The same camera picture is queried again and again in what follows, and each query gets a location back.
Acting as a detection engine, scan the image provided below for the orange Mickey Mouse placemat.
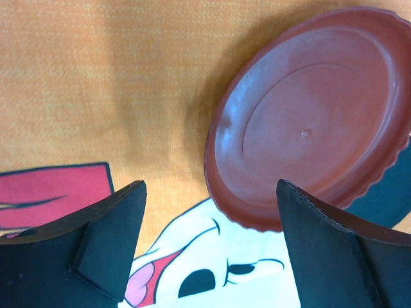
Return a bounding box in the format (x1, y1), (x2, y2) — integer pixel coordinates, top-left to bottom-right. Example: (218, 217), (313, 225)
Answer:
(0, 0), (411, 308)

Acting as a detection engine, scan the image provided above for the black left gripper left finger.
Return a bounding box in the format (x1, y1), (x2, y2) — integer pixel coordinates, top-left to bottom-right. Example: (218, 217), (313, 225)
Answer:
(1, 181), (147, 307)

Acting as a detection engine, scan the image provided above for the red round plastic plate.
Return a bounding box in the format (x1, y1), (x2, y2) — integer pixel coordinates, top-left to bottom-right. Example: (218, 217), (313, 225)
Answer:
(204, 6), (410, 231)

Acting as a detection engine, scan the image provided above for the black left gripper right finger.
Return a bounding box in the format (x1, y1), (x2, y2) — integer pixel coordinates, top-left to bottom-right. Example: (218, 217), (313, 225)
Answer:
(276, 180), (410, 307)

